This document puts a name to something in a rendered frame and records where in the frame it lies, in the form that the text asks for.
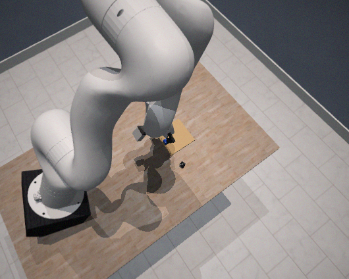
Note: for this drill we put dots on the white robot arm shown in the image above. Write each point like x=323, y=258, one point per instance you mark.
x=159, y=43

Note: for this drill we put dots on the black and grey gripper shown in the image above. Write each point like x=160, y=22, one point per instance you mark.
x=169, y=133

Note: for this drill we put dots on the tan flat mat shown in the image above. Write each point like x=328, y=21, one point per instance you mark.
x=181, y=136

